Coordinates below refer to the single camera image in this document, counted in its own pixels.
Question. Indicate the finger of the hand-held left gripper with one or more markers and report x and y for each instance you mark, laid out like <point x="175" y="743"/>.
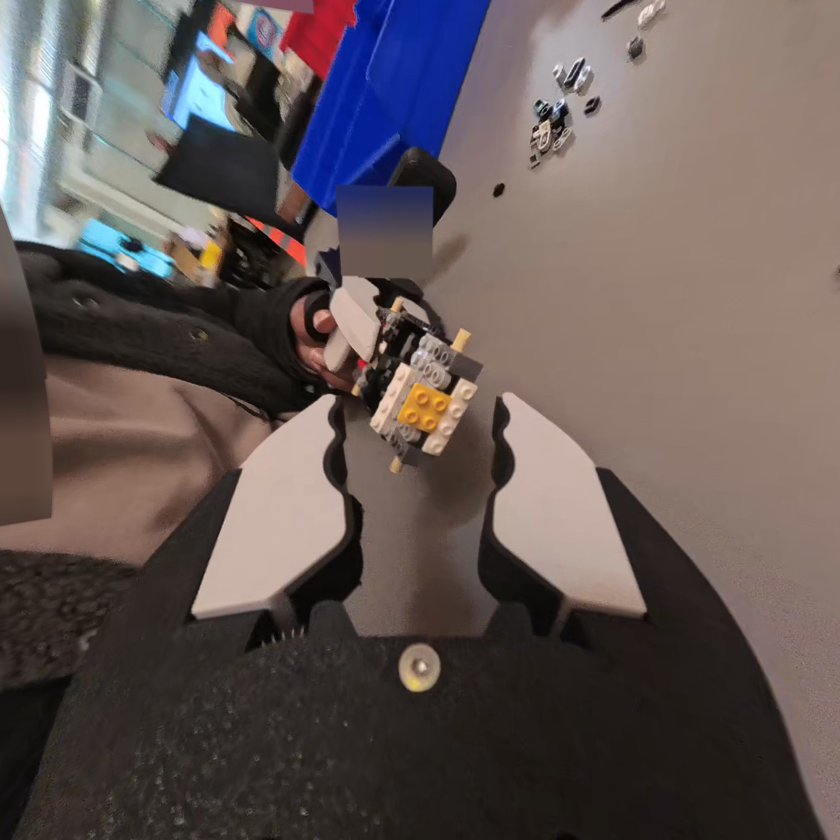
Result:
<point x="354" y="321"/>

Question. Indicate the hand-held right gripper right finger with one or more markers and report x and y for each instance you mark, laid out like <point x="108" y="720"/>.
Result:
<point x="564" y="525"/>

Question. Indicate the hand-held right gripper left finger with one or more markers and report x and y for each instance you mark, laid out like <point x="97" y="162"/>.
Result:
<point x="275" y="525"/>

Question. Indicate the toy brick car chassis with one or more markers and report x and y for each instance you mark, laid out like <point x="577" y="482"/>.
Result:
<point x="426" y="367"/>

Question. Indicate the blue storage bin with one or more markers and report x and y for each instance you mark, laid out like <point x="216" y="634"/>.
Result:
<point x="380" y="98"/>

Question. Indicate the yellow hinge brick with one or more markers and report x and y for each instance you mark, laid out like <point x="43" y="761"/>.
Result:
<point x="425" y="408"/>

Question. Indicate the person's left forearm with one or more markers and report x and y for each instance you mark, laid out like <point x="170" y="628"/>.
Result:
<point x="262" y="328"/>

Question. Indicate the grey desk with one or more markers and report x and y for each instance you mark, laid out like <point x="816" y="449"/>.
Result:
<point x="656" y="328"/>

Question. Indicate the person's left hand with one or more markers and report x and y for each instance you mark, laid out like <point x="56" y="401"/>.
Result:
<point x="321" y="364"/>

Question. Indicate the orange striped barrier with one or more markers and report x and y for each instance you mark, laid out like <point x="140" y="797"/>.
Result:
<point x="282" y="239"/>

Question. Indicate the scattered small brick pieces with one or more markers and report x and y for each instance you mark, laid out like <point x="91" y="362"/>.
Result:
<point x="551" y="124"/>

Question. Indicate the person's beige top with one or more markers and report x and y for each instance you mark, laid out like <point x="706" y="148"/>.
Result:
<point x="131" y="459"/>

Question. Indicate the background work table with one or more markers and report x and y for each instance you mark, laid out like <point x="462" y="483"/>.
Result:
<point x="197" y="256"/>

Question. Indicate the red storage bin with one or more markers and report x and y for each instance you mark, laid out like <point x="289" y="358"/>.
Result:
<point x="321" y="33"/>

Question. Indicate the black panel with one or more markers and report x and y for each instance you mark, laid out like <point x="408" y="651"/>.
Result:
<point x="223" y="164"/>

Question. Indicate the wipes canister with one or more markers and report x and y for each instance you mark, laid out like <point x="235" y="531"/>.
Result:
<point x="266" y="26"/>

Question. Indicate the person's black fleece jacket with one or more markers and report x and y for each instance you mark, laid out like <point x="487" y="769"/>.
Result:
<point x="131" y="315"/>

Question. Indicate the computer monitor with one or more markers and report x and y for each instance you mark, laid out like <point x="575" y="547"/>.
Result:
<point x="203" y="92"/>

